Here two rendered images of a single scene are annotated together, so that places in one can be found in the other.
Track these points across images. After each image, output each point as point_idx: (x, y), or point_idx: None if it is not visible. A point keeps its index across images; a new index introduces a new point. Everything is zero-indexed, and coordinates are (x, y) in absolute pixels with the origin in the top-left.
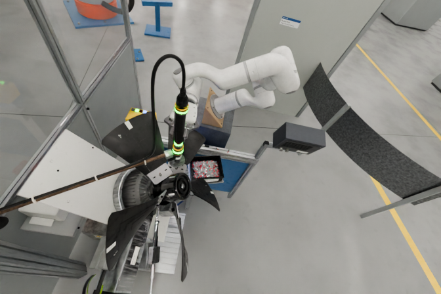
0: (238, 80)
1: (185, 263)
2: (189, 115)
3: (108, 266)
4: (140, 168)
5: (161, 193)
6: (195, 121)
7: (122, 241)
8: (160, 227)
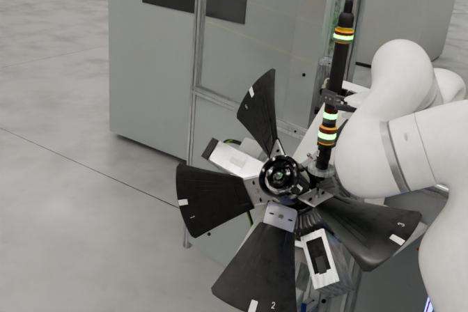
0: None
1: (189, 185)
2: (360, 97)
3: (239, 106)
4: None
5: (281, 145)
6: (347, 106)
7: (251, 107)
8: None
